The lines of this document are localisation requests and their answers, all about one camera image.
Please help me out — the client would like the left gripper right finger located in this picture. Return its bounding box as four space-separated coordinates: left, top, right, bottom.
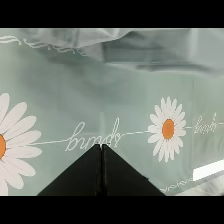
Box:
101 143 166 197

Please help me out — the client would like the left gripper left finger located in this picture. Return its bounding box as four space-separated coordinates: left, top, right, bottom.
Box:
37 143 102 197

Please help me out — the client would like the grey garment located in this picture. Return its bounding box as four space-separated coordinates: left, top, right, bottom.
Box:
23 28 224 72

